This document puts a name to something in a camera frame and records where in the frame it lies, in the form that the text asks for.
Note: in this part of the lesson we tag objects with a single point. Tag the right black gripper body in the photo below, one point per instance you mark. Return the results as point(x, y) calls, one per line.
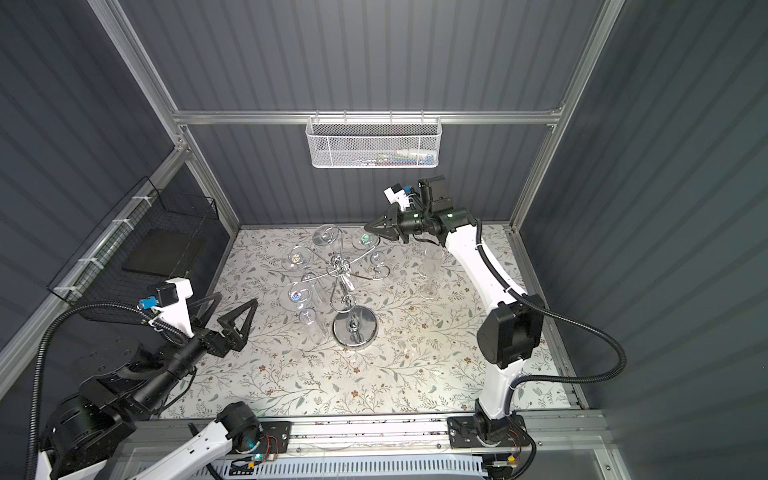
point(414, 223)

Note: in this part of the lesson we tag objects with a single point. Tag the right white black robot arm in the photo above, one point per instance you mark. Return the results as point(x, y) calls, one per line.
point(511, 329)

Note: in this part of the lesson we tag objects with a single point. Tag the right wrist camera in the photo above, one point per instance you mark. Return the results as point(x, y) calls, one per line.
point(405, 197)

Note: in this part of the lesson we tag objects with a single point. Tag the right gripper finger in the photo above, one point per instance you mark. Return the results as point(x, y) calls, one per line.
point(389, 221)
point(390, 233)

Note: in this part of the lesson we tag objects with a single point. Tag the black wire basket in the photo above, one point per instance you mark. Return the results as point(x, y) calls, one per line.
point(165, 234)

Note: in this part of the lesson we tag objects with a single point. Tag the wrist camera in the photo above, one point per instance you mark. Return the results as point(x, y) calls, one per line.
point(167, 303)
point(405, 197)

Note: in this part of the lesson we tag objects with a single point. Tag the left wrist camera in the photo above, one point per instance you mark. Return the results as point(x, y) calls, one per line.
point(167, 303)

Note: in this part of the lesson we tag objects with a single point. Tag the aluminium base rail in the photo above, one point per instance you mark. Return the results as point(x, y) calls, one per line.
point(566, 444)

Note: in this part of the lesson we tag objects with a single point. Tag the chrome wine glass rack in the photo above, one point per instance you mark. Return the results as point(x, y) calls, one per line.
point(354, 325)

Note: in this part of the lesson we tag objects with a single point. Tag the items in white basket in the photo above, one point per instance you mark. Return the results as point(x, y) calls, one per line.
point(418, 157)

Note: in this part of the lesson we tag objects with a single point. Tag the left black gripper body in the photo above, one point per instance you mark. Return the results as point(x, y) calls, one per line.
point(215, 343)

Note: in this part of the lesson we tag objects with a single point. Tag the white wire mesh basket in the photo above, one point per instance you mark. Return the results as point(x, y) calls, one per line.
point(335, 145)

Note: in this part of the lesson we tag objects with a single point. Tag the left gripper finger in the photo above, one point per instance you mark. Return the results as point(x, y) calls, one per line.
point(236, 324)
point(201, 310)

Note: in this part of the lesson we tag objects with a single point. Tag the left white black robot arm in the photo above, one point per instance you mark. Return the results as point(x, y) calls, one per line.
point(132, 384)

